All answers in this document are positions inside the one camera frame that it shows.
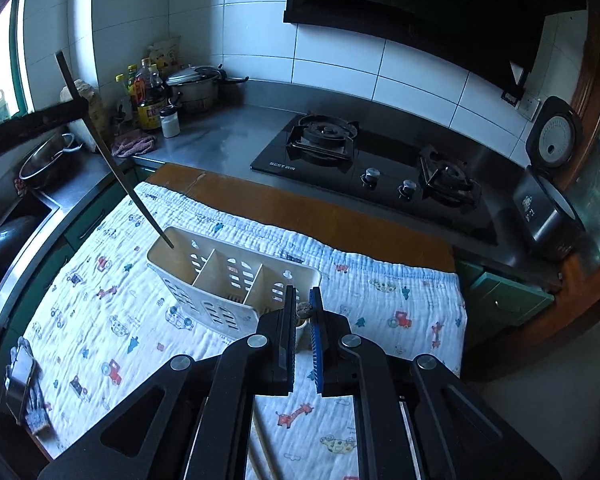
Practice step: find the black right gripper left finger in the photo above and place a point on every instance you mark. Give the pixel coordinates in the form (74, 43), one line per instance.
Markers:
(191, 419)

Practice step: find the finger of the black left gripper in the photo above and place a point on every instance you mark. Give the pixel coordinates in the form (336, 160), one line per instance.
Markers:
(19, 130)

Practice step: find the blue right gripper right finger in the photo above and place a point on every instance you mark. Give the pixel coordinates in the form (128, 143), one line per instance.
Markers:
(414, 419)

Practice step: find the steel pan in sink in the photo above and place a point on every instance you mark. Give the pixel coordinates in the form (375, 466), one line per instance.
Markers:
(48, 160)

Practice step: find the black wok in sink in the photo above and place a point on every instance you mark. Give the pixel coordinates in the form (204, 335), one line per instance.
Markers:
(13, 235)

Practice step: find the round wooden cutting board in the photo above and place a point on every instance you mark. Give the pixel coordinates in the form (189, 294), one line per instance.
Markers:
(96, 114)

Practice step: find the white patterned table cloth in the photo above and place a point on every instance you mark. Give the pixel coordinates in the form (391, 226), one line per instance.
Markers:
(127, 301)

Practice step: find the pink dish cloth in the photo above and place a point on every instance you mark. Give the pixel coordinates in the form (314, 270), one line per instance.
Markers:
(133, 143)

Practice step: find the green cap bottle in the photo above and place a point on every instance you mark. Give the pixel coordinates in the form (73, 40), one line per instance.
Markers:
(127, 81)

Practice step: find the soy sauce bottle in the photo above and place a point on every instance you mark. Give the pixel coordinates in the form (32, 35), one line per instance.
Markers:
(151, 94)

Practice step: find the white plastic utensil holder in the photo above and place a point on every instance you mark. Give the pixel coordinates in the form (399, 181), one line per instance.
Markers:
(224, 287)

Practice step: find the small white jar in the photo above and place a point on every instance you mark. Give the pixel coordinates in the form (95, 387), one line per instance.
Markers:
(170, 124)

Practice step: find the steel pressure cooker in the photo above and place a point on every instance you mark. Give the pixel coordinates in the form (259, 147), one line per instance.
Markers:
(196, 87)

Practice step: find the black rice cooker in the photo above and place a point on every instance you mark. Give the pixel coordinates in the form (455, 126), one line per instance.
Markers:
(546, 213)

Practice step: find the black gas stove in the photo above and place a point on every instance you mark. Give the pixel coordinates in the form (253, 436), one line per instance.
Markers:
(341, 157)

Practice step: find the wooden glass cabinet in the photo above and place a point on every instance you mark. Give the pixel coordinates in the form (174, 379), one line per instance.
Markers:
(577, 305)

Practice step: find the black range hood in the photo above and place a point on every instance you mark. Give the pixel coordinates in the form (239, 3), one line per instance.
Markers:
(497, 40)

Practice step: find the wall power socket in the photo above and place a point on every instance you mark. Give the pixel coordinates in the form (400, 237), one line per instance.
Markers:
(528, 107)

